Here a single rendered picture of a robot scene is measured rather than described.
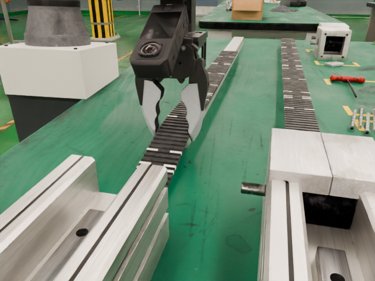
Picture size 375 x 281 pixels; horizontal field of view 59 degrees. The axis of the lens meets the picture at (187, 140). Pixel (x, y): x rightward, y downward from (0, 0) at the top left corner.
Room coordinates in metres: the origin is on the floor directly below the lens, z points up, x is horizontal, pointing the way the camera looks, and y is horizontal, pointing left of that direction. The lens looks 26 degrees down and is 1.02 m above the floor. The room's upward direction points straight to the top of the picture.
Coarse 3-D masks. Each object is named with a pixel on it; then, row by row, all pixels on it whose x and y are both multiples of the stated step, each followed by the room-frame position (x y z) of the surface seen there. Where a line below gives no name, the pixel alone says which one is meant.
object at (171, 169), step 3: (141, 162) 0.38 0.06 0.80; (144, 162) 0.38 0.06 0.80; (147, 162) 0.38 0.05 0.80; (150, 162) 0.38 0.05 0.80; (150, 165) 0.38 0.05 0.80; (159, 165) 0.38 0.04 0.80; (162, 165) 0.38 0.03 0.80; (165, 165) 0.38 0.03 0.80; (168, 165) 0.38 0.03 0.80; (171, 165) 0.38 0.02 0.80; (168, 168) 0.37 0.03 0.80; (171, 168) 0.37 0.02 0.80; (174, 168) 0.37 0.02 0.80; (168, 171) 0.36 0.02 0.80; (171, 171) 0.36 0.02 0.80; (174, 171) 0.37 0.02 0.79; (168, 174) 0.36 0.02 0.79; (171, 174) 0.36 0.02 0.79
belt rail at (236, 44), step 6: (234, 42) 1.26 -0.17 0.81; (240, 42) 1.26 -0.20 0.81; (228, 48) 1.15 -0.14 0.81; (234, 48) 1.15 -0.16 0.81; (240, 48) 1.26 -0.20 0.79; (234, 60) 1.09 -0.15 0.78; (216, 90) 0.73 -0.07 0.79; (210, 102) 0.66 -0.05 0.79; (204, 114) 0.59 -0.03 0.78; (186, 144) 0.46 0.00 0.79
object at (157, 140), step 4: (156, 136) 0.44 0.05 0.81; (152, 140) 0.43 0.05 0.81; (156, 140) 0.43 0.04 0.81; (160, 140) 0.43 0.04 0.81; (164, 140) 0.43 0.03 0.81; (168, 140) 0.43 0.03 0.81; (172, 140) 0.43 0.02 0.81; (176, 140) 0.43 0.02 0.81; (180, 140) 0.43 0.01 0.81; (184, 140) 0.43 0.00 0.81; (160, 144) 0.42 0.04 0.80; (164, 144) 0.42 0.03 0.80; (168, 144) 0.42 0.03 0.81; (172, 144) 0.42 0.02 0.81; (176, 144) 0.42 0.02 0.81; (180, 144) 0.42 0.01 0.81; (184, 144) 0.42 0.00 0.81
